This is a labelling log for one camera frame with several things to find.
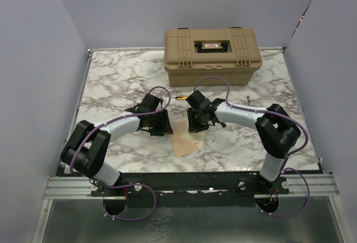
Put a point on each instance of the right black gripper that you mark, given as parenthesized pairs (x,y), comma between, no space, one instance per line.
(192,125)

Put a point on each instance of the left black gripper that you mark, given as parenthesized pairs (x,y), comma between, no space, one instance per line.
(164,126)

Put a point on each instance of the peach paper envelope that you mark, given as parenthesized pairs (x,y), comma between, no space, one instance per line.
(182,141)

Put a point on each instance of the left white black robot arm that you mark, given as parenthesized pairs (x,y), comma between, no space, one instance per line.
(87,146)

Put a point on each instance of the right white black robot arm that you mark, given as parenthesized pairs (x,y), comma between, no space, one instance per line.
(277,132)

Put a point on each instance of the yellow black pen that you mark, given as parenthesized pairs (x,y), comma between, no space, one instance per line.
(181,97)

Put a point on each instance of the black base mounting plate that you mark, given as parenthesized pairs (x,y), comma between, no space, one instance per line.
(197,189)

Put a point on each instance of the tan plastic toolbox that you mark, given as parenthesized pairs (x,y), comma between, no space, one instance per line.
(193,54)

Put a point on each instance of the left aluminium rail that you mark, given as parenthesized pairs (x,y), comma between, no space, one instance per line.
(67,188)

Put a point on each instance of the aluminium rail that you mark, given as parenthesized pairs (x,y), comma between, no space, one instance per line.
(323,185)
(67,188)

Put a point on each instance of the right aluminium rail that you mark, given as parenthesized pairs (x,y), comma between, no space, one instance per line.
(323,185)

